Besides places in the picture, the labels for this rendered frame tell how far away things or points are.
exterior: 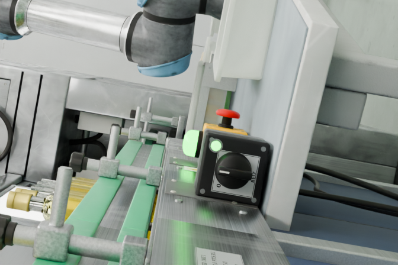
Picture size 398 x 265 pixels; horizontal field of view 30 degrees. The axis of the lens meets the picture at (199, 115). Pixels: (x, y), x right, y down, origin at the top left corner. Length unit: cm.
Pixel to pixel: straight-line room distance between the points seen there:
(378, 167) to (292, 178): 172
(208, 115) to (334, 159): 95
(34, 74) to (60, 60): 278
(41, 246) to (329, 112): 44
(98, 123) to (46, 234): 202
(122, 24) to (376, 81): 87
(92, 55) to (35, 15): 354
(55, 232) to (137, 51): 107
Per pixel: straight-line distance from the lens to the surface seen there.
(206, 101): 168
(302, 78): 85
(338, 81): 90
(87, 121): 262
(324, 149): 255
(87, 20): 169
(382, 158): 260
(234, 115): 121
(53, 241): 60
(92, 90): 251
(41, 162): 255
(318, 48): 84
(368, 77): 90
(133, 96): 250
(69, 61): 530
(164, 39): 160
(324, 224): 102
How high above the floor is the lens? 88
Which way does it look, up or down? 2 degrees down
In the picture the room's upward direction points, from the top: 80 degrees counter-clockwise
